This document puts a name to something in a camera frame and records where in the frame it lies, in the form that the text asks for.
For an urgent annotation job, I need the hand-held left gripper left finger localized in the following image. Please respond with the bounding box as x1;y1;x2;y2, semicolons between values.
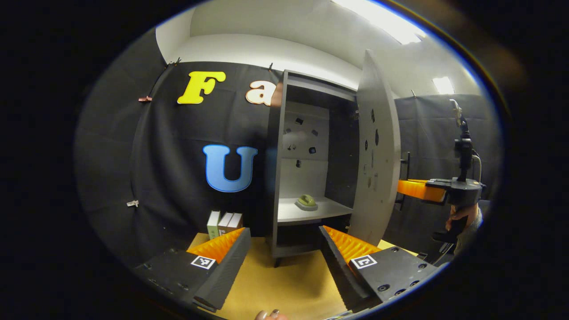
133;228;252;313

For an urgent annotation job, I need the long ceiling light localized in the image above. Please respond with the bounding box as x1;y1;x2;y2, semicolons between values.
331;0;427;45

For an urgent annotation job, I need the beige cabinet door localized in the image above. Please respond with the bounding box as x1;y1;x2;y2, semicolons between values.
348;49;402;247

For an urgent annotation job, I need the grey cabinet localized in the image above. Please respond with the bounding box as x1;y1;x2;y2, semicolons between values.
267;70;361;268

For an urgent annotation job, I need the green white box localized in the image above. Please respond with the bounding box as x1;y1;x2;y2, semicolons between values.
207;211;221;241

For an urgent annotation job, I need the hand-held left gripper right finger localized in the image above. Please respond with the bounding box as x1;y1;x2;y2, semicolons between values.
318;225;438;313

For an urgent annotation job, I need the grey cabinet shelf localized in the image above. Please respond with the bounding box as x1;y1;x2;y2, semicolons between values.
278;196;354;225

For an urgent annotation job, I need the small ceiling light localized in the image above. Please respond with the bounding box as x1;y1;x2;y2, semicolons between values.
432;76;455;95

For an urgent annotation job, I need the black backdrop cloth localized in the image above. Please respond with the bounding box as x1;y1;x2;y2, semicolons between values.
73;29;505;267

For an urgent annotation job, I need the black door handle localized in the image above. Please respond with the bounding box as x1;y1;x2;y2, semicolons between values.
395;152;411;212

